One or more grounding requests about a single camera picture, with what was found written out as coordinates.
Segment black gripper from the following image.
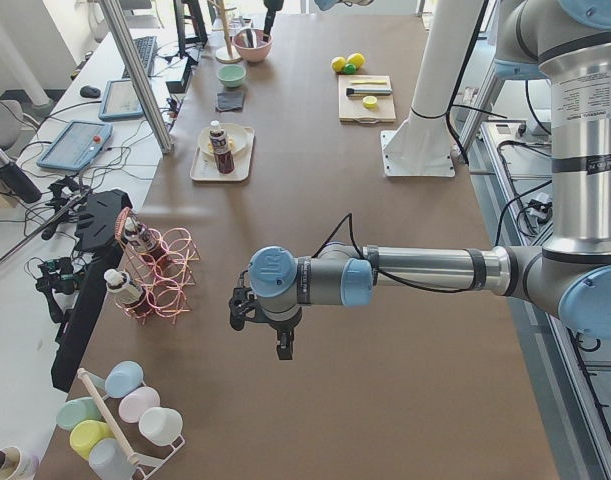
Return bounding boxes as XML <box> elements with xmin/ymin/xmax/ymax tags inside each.
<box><xmin>228</xmin><ymin>269</ymin><xmax>301</xmax><ymax>361</ymax></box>

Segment tea bottle white cap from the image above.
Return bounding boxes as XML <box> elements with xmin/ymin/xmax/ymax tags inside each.
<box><xmin>209</xmin><ymin>120</ymin><xmax>235</xmax><ymax>174</ymax></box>

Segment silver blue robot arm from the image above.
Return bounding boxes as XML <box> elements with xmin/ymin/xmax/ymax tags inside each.
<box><xmin>229</xmin><ymin>1</ymin><xmax>611</xmax><ymax>360</ymax></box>

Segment cream serving tray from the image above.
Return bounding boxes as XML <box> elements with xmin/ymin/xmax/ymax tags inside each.
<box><xmin>189</xmin><ymin>126</ymin><xmax>255</xmax><ymax>182</ymax></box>

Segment pastel cup rack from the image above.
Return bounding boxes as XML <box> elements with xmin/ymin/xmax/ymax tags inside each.
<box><xmin>56</xmin><ymin>360</ymin><xmax>186</xmax><ymax>479</ymax></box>

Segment white round plate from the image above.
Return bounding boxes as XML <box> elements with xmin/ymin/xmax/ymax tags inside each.
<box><xmin>198</xmin><ymin>123</ymin><xmax>247</xmax><ymax>156</ymax></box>

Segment grey folded cloth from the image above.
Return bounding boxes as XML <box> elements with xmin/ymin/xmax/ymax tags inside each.
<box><xmin>215</xmin><ymin>90</ymin><xmax>245</xmax><ymax>112</ymax></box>

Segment half lemon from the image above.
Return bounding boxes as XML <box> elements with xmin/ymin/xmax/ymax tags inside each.
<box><xmin>362</xmin><ymin>95</ymin><xmax>378</xmax><ymax>110</ymax></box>

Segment wooden cutting board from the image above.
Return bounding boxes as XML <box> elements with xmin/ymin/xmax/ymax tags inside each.
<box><xmin>338</xmin><ymin>74</ymin><xmax>396</xmax><ymax>124</ymax></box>

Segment mint green bowl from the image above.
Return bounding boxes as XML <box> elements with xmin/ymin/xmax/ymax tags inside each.
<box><xmin>216</xmin><ymin>64</ymin><xmax>247</xmax><ymax>88</ymax></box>

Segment yellow plastic knife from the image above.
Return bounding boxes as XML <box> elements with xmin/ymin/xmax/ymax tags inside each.
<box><xmin>350</xmin><ymin>78</ymin><xmax>388</xmax><ymax>85</ymax></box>

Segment green lime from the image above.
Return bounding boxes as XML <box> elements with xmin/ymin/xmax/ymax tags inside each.
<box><xmin>342</xmin><ymin>63</ymin><xmax>357</xmax><ymax>75</ymax></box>

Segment lower yellow lemon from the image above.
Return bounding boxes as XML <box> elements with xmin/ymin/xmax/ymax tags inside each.
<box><xmin>331</xmin><ymin>56</ymin><xmax>347</xmax><ymax>73</ymax></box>

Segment yellow lemon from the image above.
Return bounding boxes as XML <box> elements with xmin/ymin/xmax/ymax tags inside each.
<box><xmin>346</xmin><ymin>52</ymin><xmax>365</xmax><ymax>69</ymax></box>
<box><xmin>331</xmin><ymin>56</ymin><xmax>347</xmax><ymax>73</ymax></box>

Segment blue teach pendant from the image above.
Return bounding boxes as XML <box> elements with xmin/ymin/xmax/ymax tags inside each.
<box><xmin>98</xmin><ymin>79</ymin><xmax>144</xmax><ymax>121</ymax></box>
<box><xmin>36</xmin><ymin>121</ymin><xmax>113</xmax><ymax>172</ymax></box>

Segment upper yellow lemon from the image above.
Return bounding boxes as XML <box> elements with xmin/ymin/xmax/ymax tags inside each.
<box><xmin>346</xmin><ymin>52</ymin><xmax>365</xmax><ymax>69</ymax></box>

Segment wooden cup tree stand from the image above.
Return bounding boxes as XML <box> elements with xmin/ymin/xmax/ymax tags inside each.
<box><xmin>208</xmin><ymin>0</ymin><xmax>242</xmax><ymax>64</ymax></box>

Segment pink ice bowl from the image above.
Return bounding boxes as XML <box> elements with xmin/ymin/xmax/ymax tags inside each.
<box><xmin>233</xmin><ymin>28</ymin><xmax>273</xmax><ymax>63</ymax></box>

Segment metal ice scoop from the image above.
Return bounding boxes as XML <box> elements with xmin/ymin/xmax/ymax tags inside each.
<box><xmin>240</xmin><ymin>28</ymin><xmax>257</xmax><ymax>48</ymax></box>

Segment black keyboard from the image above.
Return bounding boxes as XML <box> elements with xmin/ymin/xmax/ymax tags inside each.
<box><xmin>133</xmin><ymin>36</ymin><xmax>157</xmax><ymax>77</ymax></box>

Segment black water bottle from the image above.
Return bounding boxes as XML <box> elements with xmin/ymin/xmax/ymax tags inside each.
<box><xmin>0</xmin><ymin>149</ymin><xmax>42</xmax><ymax>204</ymax></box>

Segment copper wire bottle rack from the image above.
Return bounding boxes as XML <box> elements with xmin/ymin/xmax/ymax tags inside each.
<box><xmin>114</xmin><ymin>207</ymin><xmax>200</xmax><ymax>325</ymax></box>

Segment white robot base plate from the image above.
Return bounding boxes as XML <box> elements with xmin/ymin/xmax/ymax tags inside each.
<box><xmin>379</xmin><ymin>116</ymin><xmax>455</xmax><ymax>178</ymax></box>

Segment aluminium frame post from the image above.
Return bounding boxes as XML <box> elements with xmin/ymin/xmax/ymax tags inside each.
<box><xmin>99</xmin><ymin>0</ymin><xmax>174</xmax><ymax>155</ymax></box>

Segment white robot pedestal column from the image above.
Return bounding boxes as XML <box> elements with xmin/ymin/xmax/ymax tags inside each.
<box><xmin>410</xmin><ymin>0</ymin><xmax>488</xmax><ymax>119</ymax></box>

